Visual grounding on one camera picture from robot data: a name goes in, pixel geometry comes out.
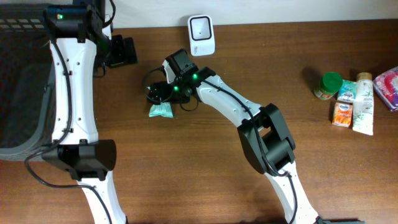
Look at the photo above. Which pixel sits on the purple red pad pack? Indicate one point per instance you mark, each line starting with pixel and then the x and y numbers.
pixel 385 86

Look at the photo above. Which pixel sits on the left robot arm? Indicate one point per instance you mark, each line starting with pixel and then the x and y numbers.
pixel 81 41

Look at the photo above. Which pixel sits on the green lid jar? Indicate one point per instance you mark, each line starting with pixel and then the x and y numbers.
pixel 328 86

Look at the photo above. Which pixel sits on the teal wipes packet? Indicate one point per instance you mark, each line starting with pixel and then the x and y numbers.
pixel 163 110

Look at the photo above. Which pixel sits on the orange tissue pack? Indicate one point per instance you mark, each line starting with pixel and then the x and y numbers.
pixel 342 114

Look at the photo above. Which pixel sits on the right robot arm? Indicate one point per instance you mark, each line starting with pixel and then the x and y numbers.
pixel 265 138

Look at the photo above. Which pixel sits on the white barcode scanner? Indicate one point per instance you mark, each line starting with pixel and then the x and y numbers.
pixel 201 35

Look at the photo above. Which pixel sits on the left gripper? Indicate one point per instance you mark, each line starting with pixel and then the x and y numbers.
pixel 122 56

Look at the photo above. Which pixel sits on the grey plastic mesh basket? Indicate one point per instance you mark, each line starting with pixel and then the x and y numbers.
pixel 27 81

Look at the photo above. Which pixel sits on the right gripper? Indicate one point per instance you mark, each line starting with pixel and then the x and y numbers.
pixel 164 91

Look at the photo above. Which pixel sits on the white tube with tan cap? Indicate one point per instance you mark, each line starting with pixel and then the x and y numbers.
pixel 363 105

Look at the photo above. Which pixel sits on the small teal tissue pack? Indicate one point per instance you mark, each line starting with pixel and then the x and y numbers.
pixel 347 92

